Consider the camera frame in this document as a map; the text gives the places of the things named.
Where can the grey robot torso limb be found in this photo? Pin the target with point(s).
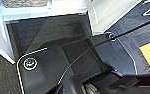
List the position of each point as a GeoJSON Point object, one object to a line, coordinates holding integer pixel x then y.
{"type": "Point", "coordinates": [91, 89]}

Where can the round white-ringed base button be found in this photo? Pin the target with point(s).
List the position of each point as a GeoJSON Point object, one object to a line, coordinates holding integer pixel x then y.
{"type": "Point", "coordinates": [31, 63]}
{"type": "Point", "coordinates": [111, 36]}

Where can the white wardrobe carcass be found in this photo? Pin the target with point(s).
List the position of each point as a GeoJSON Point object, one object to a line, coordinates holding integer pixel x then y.
{"type": "Point", "coordinates": [41, 13]}

